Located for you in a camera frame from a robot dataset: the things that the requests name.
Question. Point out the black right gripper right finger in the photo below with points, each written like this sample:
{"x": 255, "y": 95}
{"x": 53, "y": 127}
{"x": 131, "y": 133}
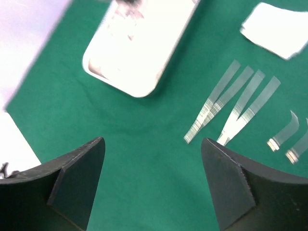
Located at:
{"x": 250, "y": 196}

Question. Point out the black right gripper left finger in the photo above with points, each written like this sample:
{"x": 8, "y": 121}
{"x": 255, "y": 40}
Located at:
{"x": 55, "y": 196}

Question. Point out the curved steel needle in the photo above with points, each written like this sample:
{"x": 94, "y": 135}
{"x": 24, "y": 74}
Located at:
{"x": 299, "y": 148}
{"x": 283, "y": 135}

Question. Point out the steel tweezers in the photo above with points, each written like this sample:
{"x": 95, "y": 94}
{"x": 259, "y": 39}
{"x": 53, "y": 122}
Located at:
{"x": 218, "y": 99}
{"x": 239, "y": 116}

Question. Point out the dark green surgical drape cloth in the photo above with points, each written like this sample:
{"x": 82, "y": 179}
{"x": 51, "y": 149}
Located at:
{"x": 152, "y": 180}

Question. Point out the white gauze pad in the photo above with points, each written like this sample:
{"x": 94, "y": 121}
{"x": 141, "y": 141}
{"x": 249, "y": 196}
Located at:
{"x": 280, "y": 31}

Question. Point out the stainless steel instrument tray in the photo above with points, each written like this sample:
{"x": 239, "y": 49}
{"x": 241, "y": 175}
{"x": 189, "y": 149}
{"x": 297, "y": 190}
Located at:
{"x": 135, "y": 41}

